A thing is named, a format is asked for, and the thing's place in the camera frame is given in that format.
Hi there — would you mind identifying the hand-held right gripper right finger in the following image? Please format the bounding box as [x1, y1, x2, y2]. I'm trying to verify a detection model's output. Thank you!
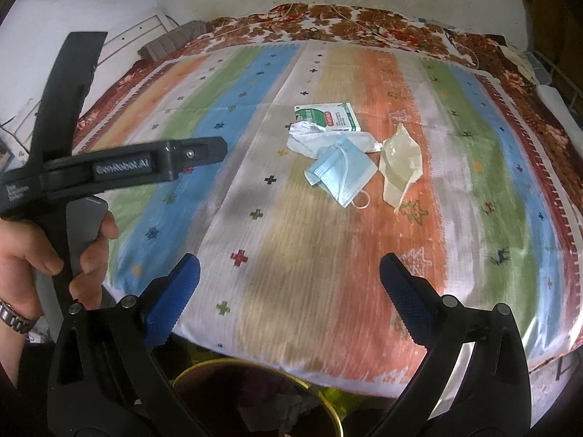
[378, 252, 532, 437]

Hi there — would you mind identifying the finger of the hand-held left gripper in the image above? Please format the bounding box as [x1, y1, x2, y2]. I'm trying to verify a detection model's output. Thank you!
[169, 136, 229, 179]

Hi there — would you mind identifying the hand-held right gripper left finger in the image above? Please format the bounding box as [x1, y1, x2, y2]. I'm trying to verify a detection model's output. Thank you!
[46, 252, 202, 437]

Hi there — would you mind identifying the white wrapper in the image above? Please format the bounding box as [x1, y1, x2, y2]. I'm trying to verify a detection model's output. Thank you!
[285, 120, 384, 158]

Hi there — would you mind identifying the dark bin with gold rim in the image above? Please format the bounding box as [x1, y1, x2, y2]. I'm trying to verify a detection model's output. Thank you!
[172, 358, 345, 437]

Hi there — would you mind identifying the white green box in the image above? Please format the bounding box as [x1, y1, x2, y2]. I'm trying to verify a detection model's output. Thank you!
[293, 102, 364, 134]

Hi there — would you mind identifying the beige plastic wrapper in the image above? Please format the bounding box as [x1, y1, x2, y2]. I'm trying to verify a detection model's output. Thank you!
[378, 122, 424, 213]

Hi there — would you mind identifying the blue face mask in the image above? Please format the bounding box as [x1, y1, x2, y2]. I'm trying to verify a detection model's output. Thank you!
[304, 139, 379, 210]

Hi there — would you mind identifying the person's left forearm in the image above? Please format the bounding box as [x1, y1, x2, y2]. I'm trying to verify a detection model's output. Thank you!
[0, 323, 36, 376]

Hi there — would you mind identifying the person's left hand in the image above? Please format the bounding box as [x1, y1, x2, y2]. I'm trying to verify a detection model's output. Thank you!
[0, 212, 120, 311]

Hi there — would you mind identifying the grey rolled cloth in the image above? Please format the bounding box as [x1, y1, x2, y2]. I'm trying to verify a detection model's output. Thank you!
[138, 20, 208, 63]

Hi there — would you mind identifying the green floral cloth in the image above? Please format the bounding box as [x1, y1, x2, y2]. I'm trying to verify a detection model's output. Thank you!
[313, 384, 371, 420]

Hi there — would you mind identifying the striped colourful mat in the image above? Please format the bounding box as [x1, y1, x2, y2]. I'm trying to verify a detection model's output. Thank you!
[77, 40, 575, 389]

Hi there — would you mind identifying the white bed headboard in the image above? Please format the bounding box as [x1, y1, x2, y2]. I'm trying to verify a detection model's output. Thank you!
[90, 13, 179, 70]

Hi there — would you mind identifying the metal wristwatch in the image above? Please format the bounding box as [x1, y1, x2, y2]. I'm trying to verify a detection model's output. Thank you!
[0, 298, 40, 336]

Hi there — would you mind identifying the brown floral blanket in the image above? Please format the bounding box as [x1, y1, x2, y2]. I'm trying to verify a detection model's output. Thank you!
[74, 3, 583, 374]

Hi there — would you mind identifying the cream folded cloth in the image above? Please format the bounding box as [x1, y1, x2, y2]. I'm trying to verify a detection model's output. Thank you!
[496, 44, 535, 79]

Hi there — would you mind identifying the mustard brown hanging garment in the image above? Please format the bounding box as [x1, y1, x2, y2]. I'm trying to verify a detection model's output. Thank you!
[520, 0, 583, 55]

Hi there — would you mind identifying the metal bed rail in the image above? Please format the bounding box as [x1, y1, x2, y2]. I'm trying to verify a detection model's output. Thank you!
[524, 49, 583, 125]

